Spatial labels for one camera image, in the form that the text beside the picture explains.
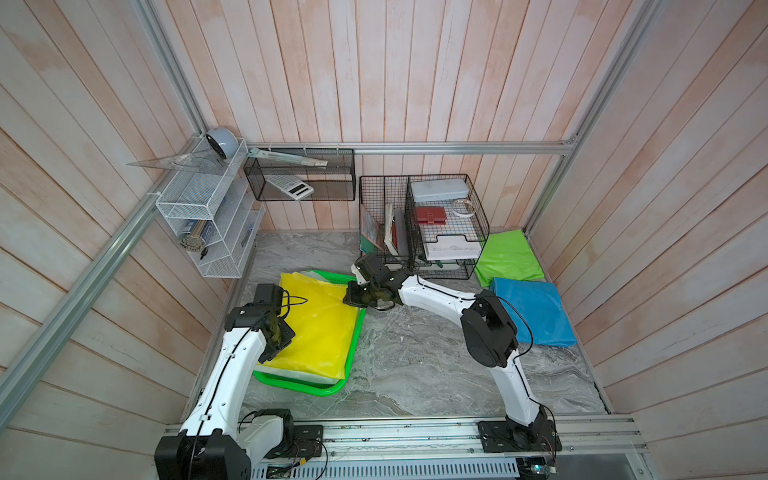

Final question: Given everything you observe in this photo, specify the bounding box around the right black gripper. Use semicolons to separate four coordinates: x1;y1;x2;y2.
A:
339;281;381;308

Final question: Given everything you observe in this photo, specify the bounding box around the white translucent raincoat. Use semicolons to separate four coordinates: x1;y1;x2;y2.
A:
254;269;340;386

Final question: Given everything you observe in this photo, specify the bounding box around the yellow raincoat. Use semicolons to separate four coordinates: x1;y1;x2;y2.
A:
261;272;361;382

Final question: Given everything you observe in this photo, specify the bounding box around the green plastic basket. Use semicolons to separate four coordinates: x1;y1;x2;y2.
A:
252;269;367;398

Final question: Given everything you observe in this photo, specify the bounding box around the light green raincoat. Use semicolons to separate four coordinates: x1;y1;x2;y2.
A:
474;230;546;288

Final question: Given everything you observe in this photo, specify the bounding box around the blue raincoat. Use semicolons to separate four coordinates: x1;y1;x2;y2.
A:
491;278;578;348

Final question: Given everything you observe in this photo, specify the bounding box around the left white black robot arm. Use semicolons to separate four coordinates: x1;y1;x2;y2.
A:
154;284;328;479

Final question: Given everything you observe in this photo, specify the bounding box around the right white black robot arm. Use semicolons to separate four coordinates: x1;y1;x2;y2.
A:
344;254;562;456

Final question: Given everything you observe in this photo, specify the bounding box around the red wallet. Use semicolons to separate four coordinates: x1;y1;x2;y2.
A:
414;206;447;225

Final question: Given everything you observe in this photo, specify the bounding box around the rolled silver bundle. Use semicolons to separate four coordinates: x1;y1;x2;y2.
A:
178;219;212;252

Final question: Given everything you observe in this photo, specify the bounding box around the grey pencil case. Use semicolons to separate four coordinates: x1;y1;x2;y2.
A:
410;178;469;203

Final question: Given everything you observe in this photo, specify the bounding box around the white tape roll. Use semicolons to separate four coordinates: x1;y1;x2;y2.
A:
451;198;477;219

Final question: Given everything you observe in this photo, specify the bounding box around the white calculator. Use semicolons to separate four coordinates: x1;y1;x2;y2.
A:
265;175;314;201

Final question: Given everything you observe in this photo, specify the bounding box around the clear triangle ruler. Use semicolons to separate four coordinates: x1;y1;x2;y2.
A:
129;150;229;175

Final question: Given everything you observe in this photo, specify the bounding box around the black wire file organizer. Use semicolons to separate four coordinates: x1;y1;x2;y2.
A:
358;175;417;270

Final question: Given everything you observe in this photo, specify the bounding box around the black wire tray stack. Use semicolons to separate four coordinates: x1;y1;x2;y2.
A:
408;174;490;280

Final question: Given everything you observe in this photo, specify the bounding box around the black mesh wall basket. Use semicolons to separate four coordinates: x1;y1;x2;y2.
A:
243;147;356;202

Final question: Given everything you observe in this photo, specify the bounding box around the white wire wall shelf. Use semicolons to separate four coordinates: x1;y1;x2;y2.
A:
156;138;264;279

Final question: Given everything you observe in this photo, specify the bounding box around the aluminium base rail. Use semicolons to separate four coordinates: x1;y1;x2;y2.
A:
149;413;652;480

